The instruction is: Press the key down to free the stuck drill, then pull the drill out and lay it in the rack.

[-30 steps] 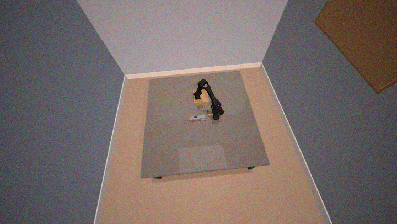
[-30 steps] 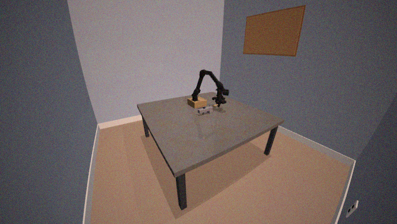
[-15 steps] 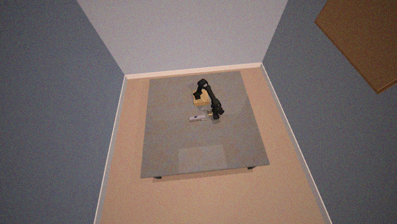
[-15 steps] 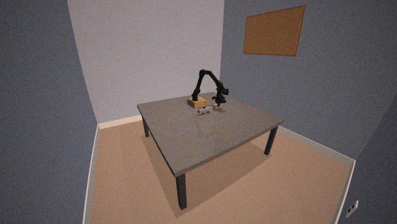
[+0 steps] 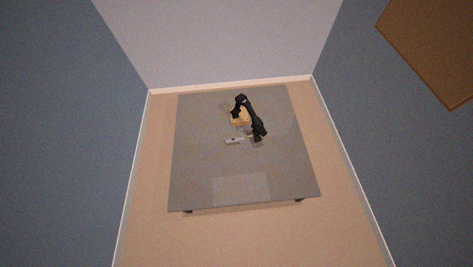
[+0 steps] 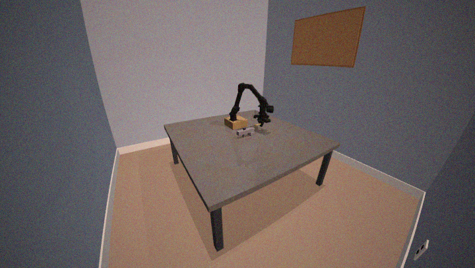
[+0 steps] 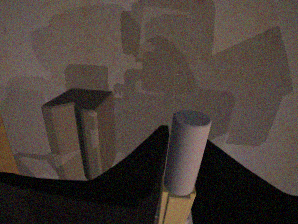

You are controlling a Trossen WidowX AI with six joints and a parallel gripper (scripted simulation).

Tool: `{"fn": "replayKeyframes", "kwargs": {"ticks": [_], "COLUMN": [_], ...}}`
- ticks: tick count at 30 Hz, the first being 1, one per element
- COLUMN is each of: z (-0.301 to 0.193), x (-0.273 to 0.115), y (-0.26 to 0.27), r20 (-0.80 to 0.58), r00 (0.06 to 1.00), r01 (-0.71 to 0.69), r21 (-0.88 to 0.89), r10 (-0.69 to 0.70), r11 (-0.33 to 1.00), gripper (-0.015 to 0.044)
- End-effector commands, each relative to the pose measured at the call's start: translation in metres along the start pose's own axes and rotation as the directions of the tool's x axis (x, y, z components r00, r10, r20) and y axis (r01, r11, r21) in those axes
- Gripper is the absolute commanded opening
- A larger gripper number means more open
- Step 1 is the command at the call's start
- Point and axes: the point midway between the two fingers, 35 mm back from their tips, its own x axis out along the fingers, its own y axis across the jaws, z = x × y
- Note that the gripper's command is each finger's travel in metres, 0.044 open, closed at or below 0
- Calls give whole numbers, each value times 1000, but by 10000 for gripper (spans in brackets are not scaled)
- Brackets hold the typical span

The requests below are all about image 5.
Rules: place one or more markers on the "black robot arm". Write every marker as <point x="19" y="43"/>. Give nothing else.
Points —
<point x="256" y="121"/>

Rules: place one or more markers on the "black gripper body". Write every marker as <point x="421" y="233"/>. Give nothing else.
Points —
<point x="257" y="137"/>

